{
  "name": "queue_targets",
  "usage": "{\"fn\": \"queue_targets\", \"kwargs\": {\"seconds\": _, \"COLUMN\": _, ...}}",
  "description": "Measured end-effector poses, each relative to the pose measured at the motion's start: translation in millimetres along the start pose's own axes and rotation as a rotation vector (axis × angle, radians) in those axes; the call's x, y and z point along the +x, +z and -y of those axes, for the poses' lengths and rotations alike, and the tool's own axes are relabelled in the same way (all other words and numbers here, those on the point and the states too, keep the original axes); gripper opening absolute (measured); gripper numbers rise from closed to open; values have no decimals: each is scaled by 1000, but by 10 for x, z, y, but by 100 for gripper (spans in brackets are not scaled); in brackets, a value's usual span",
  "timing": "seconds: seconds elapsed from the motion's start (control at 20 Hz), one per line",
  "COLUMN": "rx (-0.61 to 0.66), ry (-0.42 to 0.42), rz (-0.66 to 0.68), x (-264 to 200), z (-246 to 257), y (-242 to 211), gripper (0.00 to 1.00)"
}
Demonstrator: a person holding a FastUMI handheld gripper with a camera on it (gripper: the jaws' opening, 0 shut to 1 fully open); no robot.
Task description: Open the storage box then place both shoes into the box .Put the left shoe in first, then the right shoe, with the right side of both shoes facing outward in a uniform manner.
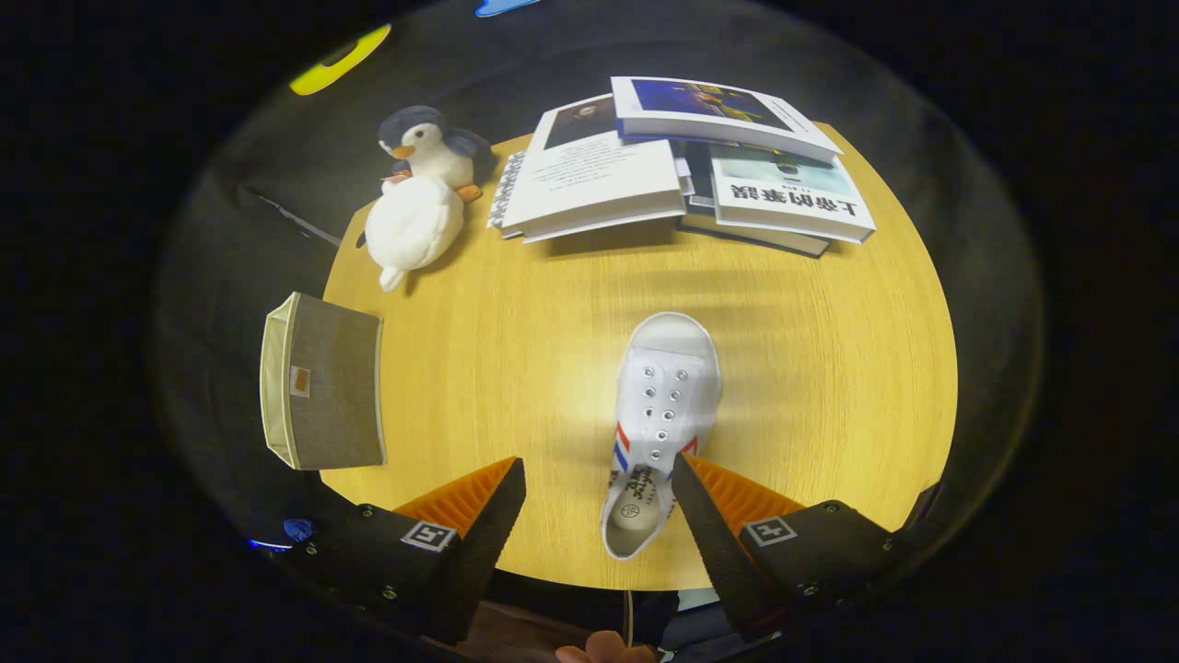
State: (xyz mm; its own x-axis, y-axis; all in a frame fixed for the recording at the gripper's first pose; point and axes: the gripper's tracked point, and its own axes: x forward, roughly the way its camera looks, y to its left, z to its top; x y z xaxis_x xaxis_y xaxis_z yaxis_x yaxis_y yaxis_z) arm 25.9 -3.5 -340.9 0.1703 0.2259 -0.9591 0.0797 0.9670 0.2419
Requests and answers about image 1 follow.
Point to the pale teal cover book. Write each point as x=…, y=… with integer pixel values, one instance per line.
x=792, y=189

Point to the thin grey backdrop pole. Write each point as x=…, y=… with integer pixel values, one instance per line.
x=295, y=219

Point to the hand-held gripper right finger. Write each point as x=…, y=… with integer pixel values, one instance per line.
x=718, y=543

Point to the white round plush toy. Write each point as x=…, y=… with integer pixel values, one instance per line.
x=414, y=226

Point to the white striped canvas shoe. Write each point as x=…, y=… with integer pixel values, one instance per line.
x=663, y=405

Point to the blue lit screen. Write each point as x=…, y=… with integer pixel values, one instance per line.
x=267, y=545

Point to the white book with portrait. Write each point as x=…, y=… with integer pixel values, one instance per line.
x=589, y=175

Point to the grey penguin plush toy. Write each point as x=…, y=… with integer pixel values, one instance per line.
x=428, y=147

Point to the grey fabric storage box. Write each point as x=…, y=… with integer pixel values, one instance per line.
x=336, y=387

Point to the dark cover book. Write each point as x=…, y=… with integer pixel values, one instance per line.
x=764, y=238

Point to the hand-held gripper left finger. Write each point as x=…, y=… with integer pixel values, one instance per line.
x=461, y=552

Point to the blue cover book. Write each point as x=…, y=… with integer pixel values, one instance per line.
x=709, y=106

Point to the blue cloth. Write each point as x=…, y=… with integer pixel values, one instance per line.
x=299, y=529

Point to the patterned spiral notebook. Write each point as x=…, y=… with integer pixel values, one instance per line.
x=505, y=189

